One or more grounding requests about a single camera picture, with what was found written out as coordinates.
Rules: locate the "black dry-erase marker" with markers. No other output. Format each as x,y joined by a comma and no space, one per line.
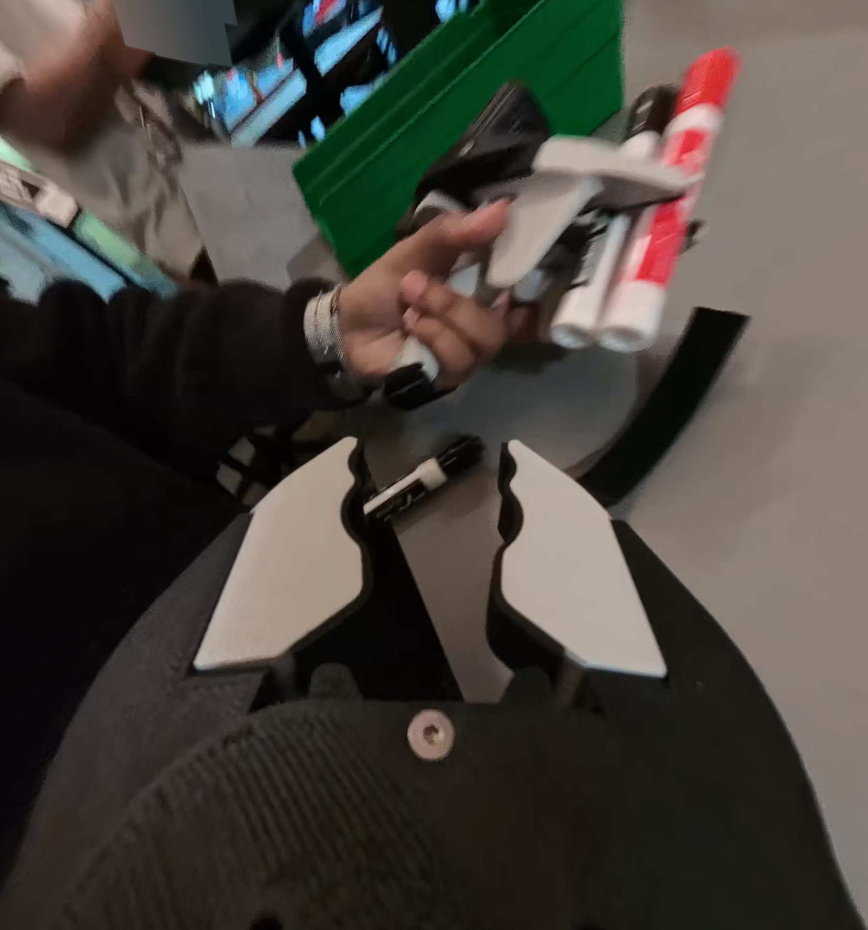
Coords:
419,483
601,283

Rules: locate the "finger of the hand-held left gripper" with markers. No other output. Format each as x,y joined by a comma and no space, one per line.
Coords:
543,225
608,167

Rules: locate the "silver wristwatch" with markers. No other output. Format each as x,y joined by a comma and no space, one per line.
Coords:
321,327

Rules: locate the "person's left hand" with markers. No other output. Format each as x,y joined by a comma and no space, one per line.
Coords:
383,312

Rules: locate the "small black-white tag card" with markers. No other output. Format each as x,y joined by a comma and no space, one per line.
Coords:
12,181

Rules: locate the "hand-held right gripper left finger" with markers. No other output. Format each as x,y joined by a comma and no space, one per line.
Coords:
289,574

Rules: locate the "red dry-erase marker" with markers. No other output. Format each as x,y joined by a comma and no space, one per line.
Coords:
699,109

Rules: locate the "green plastic bin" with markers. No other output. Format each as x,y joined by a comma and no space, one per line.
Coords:
441,94

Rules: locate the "person's black sweater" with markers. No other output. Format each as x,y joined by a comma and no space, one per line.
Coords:
78,581

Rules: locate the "person's left forearm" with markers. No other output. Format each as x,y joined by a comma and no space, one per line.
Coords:
187,341

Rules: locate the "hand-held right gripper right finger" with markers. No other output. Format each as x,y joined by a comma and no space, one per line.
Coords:
572,574

